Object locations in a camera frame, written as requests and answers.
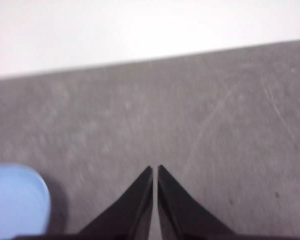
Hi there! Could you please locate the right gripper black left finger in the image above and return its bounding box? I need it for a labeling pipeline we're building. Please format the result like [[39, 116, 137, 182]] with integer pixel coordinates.
[[77, 165, 154, 238]]

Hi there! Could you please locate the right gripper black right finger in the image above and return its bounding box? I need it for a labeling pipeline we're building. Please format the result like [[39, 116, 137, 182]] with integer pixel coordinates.
[[156, 164, 238, 238]]

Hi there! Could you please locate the blue plate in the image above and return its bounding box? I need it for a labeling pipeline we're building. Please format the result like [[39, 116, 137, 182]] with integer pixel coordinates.
[[0, 162, 52, 238]]

